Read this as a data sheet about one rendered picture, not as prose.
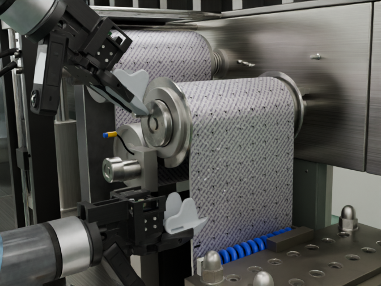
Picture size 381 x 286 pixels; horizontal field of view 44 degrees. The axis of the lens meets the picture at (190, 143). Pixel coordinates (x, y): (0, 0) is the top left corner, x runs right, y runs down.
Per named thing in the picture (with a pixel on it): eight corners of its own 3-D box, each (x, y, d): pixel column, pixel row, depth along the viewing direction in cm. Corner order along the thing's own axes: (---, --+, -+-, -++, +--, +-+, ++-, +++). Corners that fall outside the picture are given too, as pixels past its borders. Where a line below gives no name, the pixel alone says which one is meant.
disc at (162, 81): (141, 160, 84) (138, 75, 81) (144, 159, 84) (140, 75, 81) (191, 175, 72) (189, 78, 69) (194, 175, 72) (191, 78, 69)
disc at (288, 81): (245, 142, 98) (245, 70, 96) (248, 142, 99) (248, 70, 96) (301, 152, 87) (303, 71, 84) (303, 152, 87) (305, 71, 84)
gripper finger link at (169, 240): (199, 230, 70) (147, 245, 65) (199, 240, 70) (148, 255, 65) (181, 222, 74) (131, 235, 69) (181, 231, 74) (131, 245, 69)
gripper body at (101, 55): (137, 43, 69) (73, -16, 62) (106, 92, 67) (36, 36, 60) (113, 45, 75) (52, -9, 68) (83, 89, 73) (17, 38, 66)
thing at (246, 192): (191, 266, 76) (189, 155, 73) (290, 232, 90) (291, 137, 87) (193, 267, 76) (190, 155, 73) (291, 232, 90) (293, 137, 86)
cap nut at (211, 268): (195, 278, 70) (194, 250, 69) (214, 271, 72) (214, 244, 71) (210, 287, 67) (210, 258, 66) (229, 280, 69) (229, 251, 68)
